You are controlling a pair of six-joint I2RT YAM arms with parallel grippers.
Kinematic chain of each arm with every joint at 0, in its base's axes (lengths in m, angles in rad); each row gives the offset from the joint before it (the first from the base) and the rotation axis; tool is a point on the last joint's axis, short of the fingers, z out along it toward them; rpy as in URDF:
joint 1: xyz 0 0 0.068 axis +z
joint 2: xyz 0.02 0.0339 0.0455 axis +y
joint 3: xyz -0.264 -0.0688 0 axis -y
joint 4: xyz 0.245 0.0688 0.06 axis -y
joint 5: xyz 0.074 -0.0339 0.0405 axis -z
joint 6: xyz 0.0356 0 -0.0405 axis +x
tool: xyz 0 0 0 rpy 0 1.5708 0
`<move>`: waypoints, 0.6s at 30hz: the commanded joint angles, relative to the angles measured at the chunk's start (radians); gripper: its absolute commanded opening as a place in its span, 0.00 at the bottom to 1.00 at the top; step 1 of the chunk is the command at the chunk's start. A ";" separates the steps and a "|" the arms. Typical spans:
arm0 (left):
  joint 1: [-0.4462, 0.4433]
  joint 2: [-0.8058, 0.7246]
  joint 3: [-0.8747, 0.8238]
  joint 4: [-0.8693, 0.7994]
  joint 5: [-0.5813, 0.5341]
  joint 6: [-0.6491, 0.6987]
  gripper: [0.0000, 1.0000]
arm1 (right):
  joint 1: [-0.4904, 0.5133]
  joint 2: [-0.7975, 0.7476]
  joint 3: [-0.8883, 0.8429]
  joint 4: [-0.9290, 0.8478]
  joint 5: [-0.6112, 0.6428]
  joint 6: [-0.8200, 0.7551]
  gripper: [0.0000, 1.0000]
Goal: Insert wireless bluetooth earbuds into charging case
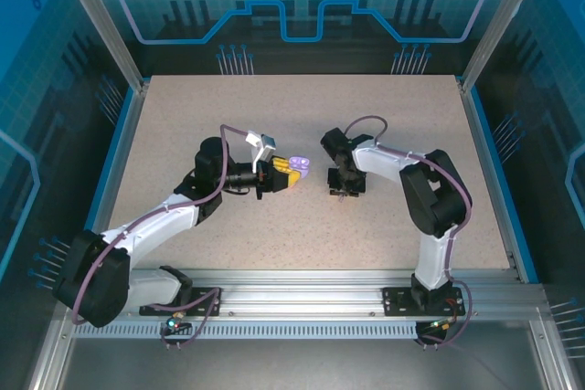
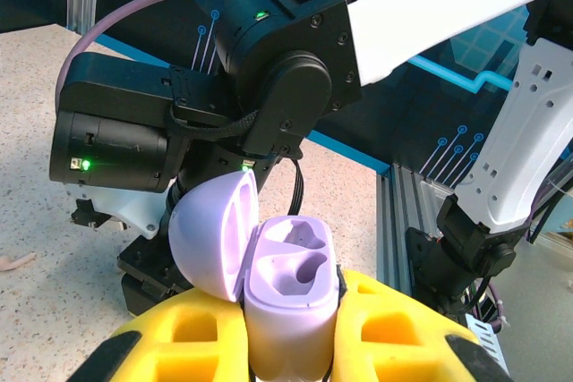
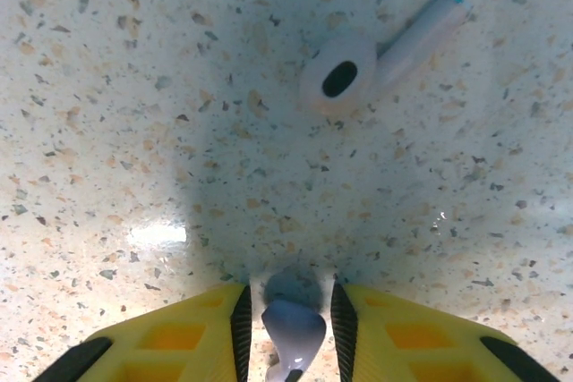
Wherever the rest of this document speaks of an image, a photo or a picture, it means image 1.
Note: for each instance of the aluminium lower frame bar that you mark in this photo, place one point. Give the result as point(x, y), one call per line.
point(550, 358)
point(52, 362)

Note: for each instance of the purple earbud charging case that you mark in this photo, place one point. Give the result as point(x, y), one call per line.
point(299, 161)

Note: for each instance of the blue aluminium table side rail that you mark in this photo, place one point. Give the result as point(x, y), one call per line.
point(483, 134)
point(121, 134)

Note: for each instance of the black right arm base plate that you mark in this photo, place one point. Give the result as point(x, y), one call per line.
point(397, 301)

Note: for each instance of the aluminium frame post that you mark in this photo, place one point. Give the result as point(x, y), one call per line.
point(496, 20)
point(106, 20)

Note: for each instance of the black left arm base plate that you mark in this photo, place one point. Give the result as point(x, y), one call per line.
point(201, 310)

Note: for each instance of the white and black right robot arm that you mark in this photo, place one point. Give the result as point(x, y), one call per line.
point(379, 164)

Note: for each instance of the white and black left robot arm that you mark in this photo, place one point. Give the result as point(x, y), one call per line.
point(151, 230)

